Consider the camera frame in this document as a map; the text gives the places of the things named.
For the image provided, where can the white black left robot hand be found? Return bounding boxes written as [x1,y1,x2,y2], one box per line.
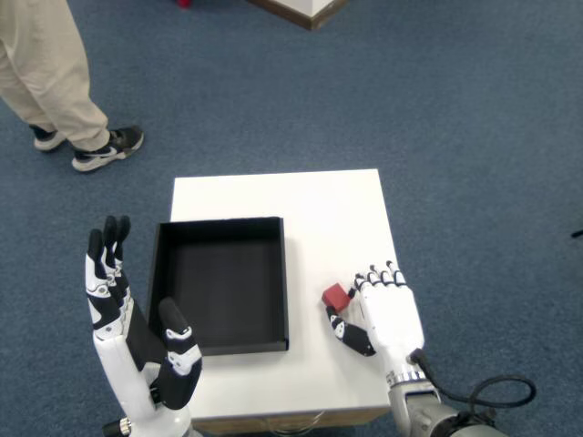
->
[84,215,205,437]

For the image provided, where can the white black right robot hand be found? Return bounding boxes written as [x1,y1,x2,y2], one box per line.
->
[324,259,432,381]

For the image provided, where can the red cube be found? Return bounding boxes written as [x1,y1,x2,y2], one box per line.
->
[321,282,352,314]

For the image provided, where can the black open box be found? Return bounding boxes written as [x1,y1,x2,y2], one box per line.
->
[146,216,292,359]

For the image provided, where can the black left wrist connector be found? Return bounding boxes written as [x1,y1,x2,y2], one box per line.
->
[102,418,133,437]

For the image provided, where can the white square table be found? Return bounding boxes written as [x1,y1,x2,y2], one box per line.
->
[169,168,398,432]

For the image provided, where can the black white sneaker with swoosh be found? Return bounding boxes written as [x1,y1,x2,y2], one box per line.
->
[71,126,145,173]

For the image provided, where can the beige trousers of person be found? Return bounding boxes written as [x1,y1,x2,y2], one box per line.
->
[0,0,111,152]

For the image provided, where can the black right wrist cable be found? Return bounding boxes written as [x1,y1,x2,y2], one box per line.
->
[406,348,537,413]

